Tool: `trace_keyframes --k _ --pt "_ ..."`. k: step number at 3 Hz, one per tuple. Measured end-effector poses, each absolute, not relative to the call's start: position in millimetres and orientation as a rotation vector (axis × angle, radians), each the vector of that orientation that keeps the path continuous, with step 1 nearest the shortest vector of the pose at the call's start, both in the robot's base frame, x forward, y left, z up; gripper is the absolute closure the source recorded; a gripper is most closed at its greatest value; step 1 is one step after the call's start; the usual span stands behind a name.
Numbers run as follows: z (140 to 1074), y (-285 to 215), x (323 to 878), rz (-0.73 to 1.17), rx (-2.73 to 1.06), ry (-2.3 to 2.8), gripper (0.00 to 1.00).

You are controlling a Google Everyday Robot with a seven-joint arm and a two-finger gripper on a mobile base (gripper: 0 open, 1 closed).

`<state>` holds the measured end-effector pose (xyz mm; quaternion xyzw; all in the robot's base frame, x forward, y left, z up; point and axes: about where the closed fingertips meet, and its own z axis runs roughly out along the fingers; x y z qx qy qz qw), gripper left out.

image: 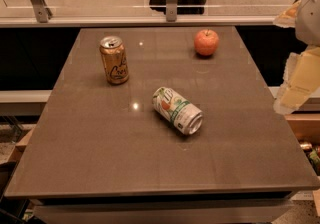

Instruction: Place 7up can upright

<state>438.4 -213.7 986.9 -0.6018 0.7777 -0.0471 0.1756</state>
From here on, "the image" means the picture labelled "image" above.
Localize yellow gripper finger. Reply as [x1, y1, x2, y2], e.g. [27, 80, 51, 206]
[273, 46, 320, 115]
[273, 0, 301, 28]

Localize white green 7up can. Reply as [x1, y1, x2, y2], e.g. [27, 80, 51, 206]
[152, 87, 203, 136]

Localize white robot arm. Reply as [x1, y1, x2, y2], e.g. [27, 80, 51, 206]
[273, 0, 320, 115]

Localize gold LaCroix can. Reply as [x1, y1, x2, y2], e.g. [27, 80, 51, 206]
[100, 36, 129, 85]

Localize cans in side bin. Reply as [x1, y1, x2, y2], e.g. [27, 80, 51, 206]
[299, 141, 320, 176]

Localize red apple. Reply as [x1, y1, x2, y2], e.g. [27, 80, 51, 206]
[194, 29, 219, 56]

